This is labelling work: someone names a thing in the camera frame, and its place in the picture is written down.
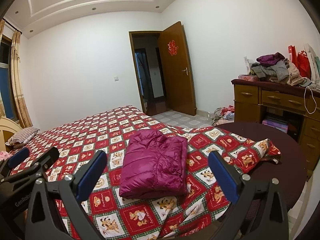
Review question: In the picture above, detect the magenta quilted down jacket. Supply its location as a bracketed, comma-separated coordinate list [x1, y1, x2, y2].
[119, 129, 188, 199]

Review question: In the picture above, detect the clothes pile on floor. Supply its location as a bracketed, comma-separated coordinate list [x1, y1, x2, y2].
[211, 105, 234, 126]

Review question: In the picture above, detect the clothes pile on dresser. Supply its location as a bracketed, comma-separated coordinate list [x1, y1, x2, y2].
[249, 53, 312, 87]

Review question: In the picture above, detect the pink floral folded blanket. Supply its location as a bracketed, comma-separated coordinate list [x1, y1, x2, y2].
[0, 151, 12, 161]

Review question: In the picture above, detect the striped grey pillow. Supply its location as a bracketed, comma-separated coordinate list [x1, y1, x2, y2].
[5, 127, 39, 148]

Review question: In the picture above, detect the cream wooden headboard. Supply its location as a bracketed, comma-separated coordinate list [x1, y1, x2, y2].
[0, 116, 22, 151]

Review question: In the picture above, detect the dark maroon mattress edge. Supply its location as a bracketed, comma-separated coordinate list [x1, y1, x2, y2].
[217, 122, 308, 212]

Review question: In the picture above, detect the beige curtain right panel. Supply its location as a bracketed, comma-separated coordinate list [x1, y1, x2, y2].
[10, 31, 33, 128]

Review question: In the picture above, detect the red patchwork bear bedspread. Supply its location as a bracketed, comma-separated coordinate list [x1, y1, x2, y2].
[14, 106, 280, 239]

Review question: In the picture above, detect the window with blue pane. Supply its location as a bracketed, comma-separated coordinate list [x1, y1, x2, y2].
[0, 35, 18, 121]

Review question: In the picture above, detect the brown wooden dresser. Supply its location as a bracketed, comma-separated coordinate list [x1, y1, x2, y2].
[231, 79, 319, 176]

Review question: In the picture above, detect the pink box on dresser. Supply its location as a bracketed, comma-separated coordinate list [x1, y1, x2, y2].
[238, 75, 259, 82]

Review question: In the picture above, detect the brown wooden door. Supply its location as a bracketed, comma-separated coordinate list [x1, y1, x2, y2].
[158, 21, 197, 116]

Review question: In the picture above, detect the red gift bag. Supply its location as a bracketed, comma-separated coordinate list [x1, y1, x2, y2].
[288, 45, 311, 79]

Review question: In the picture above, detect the white gift bag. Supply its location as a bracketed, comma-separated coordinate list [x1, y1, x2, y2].
[304, 43, 319, 82]

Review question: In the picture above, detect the red double happiness decal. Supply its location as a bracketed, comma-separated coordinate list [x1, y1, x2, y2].
[167, 40, 178, 56]

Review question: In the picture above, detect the brown door frame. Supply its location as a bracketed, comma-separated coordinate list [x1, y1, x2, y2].
[129, 31, 167, 116]

